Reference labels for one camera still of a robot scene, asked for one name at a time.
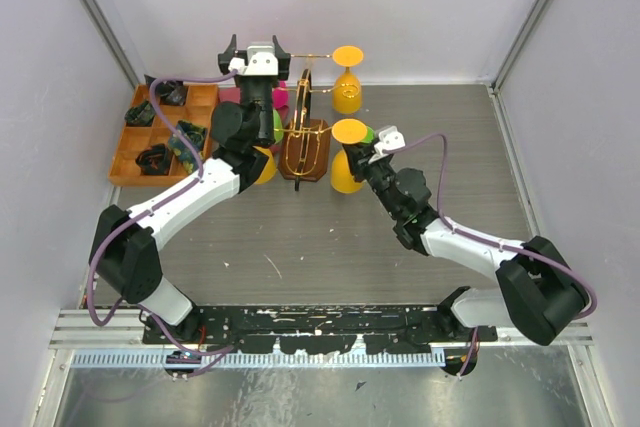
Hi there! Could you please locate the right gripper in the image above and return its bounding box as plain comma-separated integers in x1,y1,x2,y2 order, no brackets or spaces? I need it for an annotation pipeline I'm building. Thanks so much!
342,139,401,219

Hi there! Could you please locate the green wine glass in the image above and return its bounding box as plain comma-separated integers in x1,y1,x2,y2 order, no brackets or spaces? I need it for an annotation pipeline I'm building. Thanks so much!
362,127,375,144
273,110,283,134

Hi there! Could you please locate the orange wine glass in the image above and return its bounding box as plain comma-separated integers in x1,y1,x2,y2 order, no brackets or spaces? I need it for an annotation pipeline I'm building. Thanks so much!
332,45,364,115
330,118,368,194
249,146,277,185

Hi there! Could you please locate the gold wire wine glass rack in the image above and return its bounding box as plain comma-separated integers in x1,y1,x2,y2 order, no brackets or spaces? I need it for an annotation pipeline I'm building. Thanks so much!
278,53,334,191

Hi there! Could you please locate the orange wine glass back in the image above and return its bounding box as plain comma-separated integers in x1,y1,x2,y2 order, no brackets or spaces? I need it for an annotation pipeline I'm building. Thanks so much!
249,146,277,185

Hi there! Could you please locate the pink wine glass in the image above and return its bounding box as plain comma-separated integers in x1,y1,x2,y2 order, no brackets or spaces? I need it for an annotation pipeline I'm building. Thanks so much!
272,81,289,111

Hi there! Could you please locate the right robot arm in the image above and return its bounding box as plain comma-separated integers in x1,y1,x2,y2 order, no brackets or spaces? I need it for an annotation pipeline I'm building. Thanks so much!
344,143,595,346

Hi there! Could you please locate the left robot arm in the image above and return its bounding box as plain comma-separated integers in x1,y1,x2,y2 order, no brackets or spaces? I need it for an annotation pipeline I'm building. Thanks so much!
87,39,291,343

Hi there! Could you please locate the red cloth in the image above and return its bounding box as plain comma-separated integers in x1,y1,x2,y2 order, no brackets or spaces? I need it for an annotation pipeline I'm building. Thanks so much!
218,87,240,103

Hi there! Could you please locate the dark pouch tray back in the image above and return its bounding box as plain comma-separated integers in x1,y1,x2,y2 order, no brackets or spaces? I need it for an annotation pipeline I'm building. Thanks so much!
155,80,188,106

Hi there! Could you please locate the dark pouch tray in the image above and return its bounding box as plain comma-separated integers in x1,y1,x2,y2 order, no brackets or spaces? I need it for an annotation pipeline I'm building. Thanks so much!
124,100,155,127
155,80,188,106

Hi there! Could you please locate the blue floral fabric pouch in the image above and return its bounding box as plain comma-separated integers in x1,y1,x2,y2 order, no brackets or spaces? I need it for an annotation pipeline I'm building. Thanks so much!
168,120,207,174

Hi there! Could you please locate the dark pouch tray left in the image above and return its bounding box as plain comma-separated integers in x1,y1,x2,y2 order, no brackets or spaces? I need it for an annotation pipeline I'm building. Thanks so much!
124,100,155,127

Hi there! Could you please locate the small dark item in tray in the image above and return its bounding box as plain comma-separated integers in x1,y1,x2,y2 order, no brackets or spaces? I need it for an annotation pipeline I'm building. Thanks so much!
135,143,173,176

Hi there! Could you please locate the wooden tray organizer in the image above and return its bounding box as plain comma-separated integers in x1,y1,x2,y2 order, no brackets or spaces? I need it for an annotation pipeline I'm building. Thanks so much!
108,84,219,187

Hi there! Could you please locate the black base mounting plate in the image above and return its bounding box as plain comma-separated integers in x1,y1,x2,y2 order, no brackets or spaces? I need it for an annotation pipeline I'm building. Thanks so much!
139,304,498,355

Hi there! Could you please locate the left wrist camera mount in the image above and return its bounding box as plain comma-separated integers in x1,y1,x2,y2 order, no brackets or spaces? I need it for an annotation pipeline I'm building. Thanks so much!
229,42,278,77

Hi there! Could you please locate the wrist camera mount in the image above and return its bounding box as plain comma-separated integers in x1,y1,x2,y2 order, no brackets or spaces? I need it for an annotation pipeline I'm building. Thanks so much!
373,125,406,158
229,42,278,77

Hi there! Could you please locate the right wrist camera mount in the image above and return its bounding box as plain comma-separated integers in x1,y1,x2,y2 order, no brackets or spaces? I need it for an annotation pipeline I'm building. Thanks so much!
373,125,406,158

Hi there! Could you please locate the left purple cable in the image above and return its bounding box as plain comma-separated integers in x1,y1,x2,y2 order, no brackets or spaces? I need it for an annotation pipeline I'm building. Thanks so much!
85,69,241,378

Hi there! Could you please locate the aluminium frame rail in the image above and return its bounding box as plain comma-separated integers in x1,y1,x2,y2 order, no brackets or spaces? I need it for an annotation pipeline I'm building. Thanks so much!
48,305,594,368

